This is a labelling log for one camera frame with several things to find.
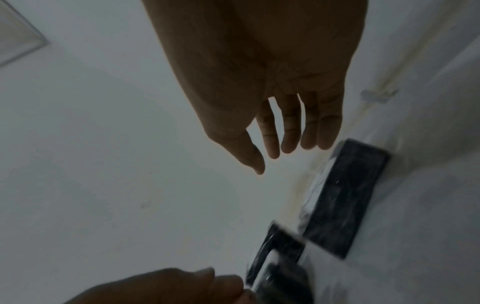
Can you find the large black marbled box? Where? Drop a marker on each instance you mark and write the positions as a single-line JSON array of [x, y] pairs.
[[345, 199]]

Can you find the person's left hand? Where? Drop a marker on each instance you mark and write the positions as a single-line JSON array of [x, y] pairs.
[[157, 289]]

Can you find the person's right hand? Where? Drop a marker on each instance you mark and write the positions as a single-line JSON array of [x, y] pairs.
[[240, 74]]

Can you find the small black marbled box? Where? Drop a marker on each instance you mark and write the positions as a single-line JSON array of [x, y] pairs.
[[287, 283], [279, 246]]

